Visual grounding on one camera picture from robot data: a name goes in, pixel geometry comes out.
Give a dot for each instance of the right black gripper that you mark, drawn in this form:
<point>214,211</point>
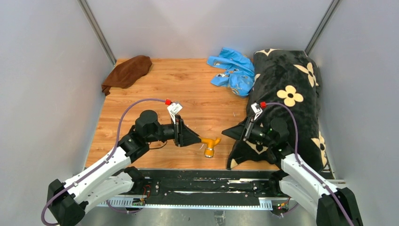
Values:
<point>235,133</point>

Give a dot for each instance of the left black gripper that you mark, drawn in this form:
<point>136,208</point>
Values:
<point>183,135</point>

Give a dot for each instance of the yellow brass water faucet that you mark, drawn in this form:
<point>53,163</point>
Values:
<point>210,146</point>

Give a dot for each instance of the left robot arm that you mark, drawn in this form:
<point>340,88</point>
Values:
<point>71,200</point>

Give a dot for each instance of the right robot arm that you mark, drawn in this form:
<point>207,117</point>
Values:
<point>328,204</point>

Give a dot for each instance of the blue plastic bag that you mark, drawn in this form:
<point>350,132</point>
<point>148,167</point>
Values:
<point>239,71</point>

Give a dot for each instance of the black floral blanket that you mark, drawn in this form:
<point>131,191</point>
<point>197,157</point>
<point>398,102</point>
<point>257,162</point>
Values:
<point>290,84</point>

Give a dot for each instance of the brown cloth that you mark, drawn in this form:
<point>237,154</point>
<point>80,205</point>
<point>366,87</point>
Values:
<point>127,73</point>

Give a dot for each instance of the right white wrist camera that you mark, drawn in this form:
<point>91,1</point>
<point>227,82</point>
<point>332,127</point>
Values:
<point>257,110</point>

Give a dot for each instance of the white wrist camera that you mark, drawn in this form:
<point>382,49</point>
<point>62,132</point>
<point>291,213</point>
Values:
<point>257,110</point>
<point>173,110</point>

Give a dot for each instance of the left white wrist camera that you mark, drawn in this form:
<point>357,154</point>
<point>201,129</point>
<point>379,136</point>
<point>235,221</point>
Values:
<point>173,110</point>

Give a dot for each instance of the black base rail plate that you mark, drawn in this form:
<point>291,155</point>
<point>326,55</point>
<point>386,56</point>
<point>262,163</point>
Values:
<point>206,189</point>

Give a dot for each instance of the aluminium frame rail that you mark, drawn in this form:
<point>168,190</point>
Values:
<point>197,189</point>

